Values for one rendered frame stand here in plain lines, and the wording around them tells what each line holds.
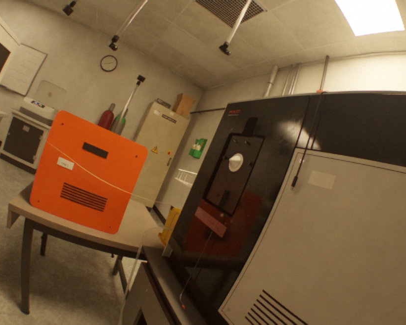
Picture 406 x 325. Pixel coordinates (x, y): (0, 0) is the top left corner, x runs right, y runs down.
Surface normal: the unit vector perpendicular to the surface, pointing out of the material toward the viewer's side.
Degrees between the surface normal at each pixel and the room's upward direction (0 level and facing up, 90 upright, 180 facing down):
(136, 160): 90
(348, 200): 90
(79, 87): 90
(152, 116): 90
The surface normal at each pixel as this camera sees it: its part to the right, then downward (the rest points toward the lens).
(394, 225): -0.79, -0.36
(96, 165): 0.47, 0.16
